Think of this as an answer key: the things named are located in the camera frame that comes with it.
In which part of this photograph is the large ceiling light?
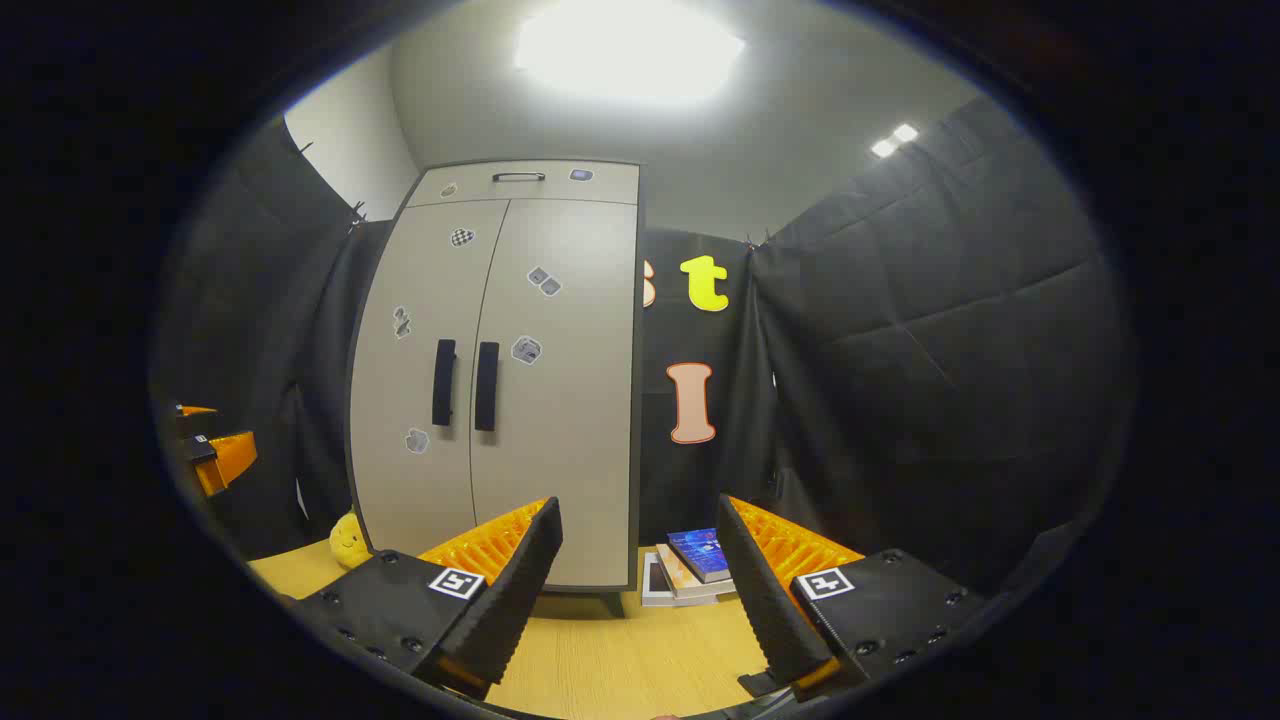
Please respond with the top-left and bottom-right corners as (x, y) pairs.
(515, 0), (746, 101)

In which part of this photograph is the blue book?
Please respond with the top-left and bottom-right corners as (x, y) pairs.
(667, 528), (736, 584)

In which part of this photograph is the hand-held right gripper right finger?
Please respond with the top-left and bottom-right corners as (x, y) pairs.
(716, 493), (986, 701)

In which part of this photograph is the grey double-door shoe cabinet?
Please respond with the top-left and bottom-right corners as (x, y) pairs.
(345, 160), (646, 616)

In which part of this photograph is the grey cabinet door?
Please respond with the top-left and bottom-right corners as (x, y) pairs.
(470, 198), (641, 591)
(350, 198), (511, 556)

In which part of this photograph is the grey cabinet drawer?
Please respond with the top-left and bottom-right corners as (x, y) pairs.
(405, 162), (641, 208)

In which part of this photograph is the yellow plush toy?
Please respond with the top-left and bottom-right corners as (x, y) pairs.
(330, 512), (376, 571)

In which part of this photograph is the black backdrop cloth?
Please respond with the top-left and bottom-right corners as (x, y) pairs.
(150, 95), (1136, 601)

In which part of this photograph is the orange and white book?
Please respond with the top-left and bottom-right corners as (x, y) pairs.
(655, 543), (738, 601)

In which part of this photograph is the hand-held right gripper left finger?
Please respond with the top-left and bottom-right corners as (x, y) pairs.
(285, 495), (564, 701)

